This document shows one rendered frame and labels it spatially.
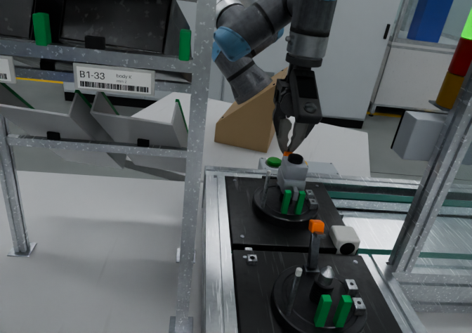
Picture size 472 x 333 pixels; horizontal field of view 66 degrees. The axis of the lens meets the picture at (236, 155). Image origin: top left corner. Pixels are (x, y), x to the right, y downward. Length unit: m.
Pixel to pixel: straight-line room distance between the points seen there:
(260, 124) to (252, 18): 0.52
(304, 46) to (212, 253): 0.41
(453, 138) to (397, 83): 4.21
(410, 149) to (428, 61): 4.29
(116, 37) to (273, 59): 3.35
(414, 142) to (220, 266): 0.38
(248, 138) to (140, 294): 0.69
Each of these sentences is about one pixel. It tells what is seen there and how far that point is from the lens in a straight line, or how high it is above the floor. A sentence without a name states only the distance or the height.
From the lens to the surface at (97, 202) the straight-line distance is 0.96.
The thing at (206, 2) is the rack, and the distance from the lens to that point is 0.41.
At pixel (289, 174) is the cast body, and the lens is 0.71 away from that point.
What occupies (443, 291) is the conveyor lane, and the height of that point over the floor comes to 0.92.
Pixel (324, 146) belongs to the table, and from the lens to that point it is 1.41.
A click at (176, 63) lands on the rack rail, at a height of 1.31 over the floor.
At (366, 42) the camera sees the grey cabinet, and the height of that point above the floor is 0.93.
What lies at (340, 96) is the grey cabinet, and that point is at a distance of 4.06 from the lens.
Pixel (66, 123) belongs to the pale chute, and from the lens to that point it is 0.63.
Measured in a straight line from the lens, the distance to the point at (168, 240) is 0.84.
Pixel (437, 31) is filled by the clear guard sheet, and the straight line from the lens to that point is 4.90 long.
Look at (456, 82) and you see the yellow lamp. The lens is 0.63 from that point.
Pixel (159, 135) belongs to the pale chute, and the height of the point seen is 1.15.
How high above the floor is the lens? 1.41
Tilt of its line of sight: 27 degrees down
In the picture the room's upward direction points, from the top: 8 degrees clockwise
